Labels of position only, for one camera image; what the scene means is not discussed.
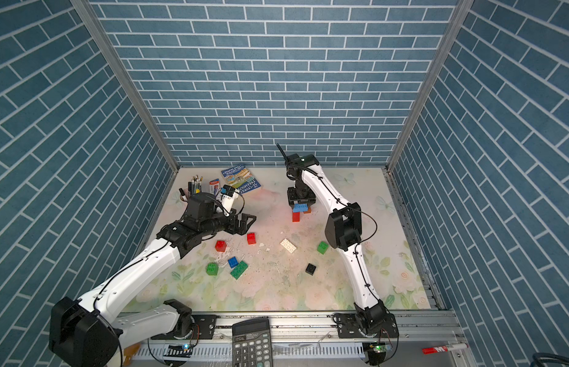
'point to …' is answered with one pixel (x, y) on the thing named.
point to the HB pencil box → (214, 186)
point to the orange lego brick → (309, 211)
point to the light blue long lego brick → (300, 207)
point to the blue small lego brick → (232, 261)
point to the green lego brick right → (323, 247)
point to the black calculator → (251, 344)
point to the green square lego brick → (212, 268)
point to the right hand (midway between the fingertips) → (300, 206)
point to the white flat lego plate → (288, 245)
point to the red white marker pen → (437, 349)
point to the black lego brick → (310, 269)
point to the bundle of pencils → (195, 186)
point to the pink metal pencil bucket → (186, 194)
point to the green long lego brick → (239, 270)
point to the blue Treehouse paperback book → (240, 177)
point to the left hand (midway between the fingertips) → (251, 215)
